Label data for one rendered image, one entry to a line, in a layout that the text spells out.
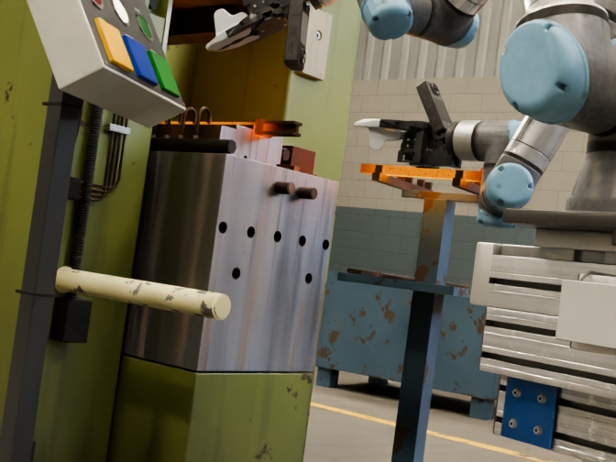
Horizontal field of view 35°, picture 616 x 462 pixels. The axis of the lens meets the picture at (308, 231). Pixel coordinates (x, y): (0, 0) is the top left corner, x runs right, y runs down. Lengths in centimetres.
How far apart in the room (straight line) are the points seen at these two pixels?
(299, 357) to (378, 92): 939
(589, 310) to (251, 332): 110
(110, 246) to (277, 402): 51
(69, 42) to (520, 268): 74
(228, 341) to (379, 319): 392
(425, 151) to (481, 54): 903
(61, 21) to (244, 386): 92
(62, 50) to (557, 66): 74
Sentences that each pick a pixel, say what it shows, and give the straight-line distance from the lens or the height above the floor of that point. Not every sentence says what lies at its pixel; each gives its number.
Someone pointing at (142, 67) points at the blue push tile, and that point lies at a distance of 165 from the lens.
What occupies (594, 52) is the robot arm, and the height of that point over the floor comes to 100.
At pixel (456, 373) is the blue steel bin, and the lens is 572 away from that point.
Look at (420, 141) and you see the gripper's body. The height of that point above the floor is 97.
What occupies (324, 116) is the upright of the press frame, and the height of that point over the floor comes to 110.
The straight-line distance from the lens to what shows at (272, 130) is 215.
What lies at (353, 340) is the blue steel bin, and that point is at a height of 32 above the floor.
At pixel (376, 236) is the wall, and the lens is 1120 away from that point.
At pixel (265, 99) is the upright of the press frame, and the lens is 250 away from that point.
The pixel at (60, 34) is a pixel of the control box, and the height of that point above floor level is 100.
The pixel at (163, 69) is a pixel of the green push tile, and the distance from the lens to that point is 176.
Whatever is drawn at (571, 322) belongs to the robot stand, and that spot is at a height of 68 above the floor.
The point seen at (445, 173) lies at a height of 97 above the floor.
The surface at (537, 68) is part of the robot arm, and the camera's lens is 123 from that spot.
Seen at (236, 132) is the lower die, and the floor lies 97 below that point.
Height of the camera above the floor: 70
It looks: 2 degrees up
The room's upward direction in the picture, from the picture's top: 8 degrees clockwise
